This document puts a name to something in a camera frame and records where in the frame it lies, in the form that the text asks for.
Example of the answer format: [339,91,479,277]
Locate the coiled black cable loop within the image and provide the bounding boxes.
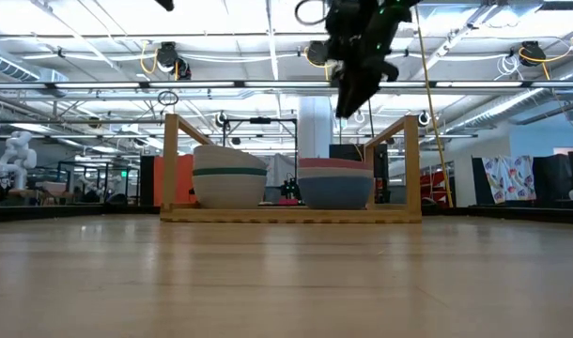
[157,89,180,107]

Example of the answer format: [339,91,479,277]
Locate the floral patterned cloth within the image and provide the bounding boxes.
[481,154,537,205]

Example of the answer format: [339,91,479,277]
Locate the black ceiling cord reel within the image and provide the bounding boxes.
[303,40,335,80]
[154,40,193,81]
[519,40,573,81]

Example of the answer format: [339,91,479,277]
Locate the wooden shelf rack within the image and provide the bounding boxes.
[159,112,423,224]

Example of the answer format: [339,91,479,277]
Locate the blue grey bowl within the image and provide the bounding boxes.
[298,176,375,210]

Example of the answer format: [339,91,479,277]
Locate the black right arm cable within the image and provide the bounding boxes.
[294,0,331,27]

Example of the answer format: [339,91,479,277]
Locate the black background furniture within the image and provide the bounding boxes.
[533,149,573,210]

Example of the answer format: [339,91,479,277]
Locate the black hanging cable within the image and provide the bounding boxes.
[365,100,375,139]

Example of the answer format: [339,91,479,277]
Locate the beige box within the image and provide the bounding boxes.
[35,180,68,198]

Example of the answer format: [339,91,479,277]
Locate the black metal frame cage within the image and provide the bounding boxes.
[32,161,142,206]

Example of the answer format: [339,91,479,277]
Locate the teal green bowl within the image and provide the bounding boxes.
[192,167,269,177]

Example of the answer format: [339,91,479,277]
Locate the pink bowl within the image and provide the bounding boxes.
[298,157,374,170]

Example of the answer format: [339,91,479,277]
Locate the orange partition panel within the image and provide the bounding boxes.
[153,154,197,207]

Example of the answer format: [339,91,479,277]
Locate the red cabinet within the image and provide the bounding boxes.
[420,171,450,204]

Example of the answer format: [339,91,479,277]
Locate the white building column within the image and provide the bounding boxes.
[297,96,333,160]

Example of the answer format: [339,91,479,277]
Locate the yellow hanging strap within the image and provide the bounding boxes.
[413,0,455,208]

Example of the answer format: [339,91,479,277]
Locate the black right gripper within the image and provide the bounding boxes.
[326,0,410,119]

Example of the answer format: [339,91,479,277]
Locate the small black background device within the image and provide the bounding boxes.
[279,174,302,201]

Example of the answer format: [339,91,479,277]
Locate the black monitor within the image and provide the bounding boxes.
[328,143,390,204]

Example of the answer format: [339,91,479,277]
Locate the white draped sheet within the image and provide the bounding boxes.
[266,153,298,204]

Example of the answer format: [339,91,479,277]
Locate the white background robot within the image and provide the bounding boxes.
[0,130,38,192]

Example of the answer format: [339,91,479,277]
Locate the black upright panel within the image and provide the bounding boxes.
[139,154,155,207]

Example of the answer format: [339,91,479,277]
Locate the grey ventilation duct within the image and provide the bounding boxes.
[0,46,70,86]

